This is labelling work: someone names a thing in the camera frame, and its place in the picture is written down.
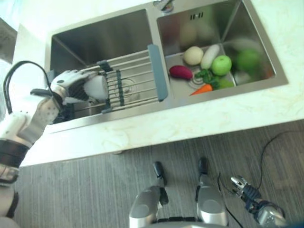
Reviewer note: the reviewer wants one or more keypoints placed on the beige round potato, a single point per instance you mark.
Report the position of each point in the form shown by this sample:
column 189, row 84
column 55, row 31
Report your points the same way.
column 193, row 55

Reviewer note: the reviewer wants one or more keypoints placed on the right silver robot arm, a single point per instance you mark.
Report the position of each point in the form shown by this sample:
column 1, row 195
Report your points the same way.
column 269, row 212

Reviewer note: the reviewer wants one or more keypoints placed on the metal sink drying rack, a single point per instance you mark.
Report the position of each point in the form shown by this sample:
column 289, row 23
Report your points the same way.
column 129, row 76

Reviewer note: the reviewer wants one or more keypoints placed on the orange carrot with greens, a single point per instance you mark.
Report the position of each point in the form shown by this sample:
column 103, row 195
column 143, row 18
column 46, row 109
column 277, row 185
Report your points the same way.
column 203, row 89

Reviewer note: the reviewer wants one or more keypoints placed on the right silver robot leg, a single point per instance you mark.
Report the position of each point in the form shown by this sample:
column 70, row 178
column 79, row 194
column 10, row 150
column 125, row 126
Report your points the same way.
column 209, row 197

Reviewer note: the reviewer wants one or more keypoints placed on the purple sweet potato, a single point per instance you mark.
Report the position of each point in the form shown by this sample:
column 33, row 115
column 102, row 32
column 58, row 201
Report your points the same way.
column 180, row 72

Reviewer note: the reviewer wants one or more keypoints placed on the round sink drain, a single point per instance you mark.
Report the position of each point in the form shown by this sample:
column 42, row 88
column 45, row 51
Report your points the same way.
column 127, row 86

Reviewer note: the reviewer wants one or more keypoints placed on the white ceramic cup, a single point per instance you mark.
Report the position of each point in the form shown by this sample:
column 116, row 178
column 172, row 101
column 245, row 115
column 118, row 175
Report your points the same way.
column 97, row 87

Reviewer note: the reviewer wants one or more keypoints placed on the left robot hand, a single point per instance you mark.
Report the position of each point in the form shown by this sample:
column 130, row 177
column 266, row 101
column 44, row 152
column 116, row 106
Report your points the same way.
column 69, row 82

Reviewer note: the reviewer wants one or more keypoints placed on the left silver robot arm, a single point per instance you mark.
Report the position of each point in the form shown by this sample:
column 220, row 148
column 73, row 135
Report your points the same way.
column 21, row 135

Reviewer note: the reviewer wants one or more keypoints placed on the green leafy vegetable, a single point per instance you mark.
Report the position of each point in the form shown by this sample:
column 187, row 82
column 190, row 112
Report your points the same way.
column 224, row 83

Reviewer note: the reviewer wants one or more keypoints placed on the stainless steel double sink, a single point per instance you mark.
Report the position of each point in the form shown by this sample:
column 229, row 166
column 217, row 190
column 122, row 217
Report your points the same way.
column 164, row 59

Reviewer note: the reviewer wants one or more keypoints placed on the white radish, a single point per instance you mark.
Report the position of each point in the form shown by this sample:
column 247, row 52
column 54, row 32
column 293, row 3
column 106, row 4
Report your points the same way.
column 210, row 56

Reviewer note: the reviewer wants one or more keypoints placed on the green apple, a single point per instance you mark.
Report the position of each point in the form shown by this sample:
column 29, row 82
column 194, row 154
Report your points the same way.
column 221, row 65

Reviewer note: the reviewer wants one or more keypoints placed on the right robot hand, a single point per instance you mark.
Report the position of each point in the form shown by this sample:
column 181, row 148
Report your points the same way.
column 244, row 189

